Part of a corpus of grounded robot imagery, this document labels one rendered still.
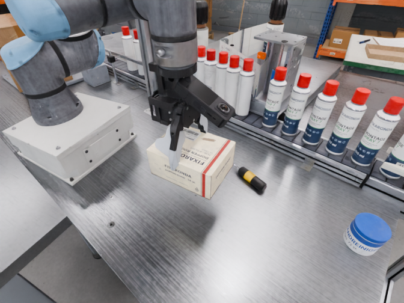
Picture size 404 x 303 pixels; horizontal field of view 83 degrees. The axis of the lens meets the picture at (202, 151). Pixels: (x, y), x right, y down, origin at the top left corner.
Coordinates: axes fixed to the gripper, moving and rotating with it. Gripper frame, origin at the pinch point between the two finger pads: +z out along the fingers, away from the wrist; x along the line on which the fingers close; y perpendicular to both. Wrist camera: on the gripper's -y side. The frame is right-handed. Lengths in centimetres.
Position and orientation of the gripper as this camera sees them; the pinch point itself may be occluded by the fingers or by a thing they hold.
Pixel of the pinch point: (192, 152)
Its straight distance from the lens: 52.7
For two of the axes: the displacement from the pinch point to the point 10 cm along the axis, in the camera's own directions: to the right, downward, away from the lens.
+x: -5.0, 5.7, -6.5
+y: -8.7, -3.1, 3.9
